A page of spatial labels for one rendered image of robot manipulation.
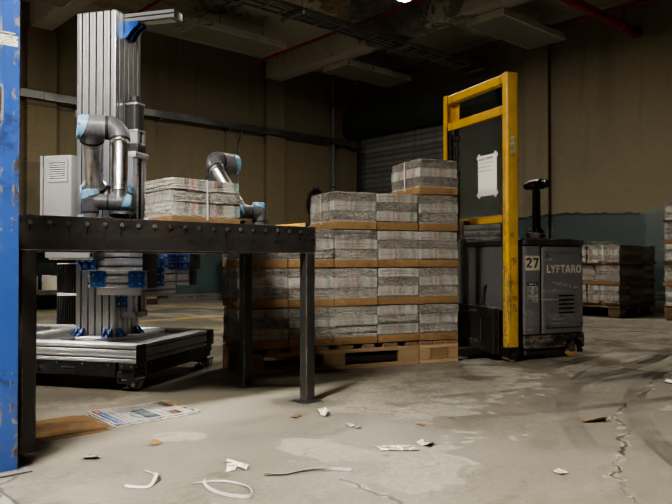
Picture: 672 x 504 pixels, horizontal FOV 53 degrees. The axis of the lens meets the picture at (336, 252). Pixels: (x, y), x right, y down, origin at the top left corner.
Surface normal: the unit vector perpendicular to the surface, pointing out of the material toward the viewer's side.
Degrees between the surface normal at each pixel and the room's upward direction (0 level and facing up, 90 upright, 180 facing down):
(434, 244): 90
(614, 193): 90
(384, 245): 90
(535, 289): 90
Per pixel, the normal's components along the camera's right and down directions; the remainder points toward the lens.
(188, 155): 0.66, -0.01
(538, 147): -0.75, -0.01
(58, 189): -0.27, -0.01
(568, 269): 0.40, -0.01
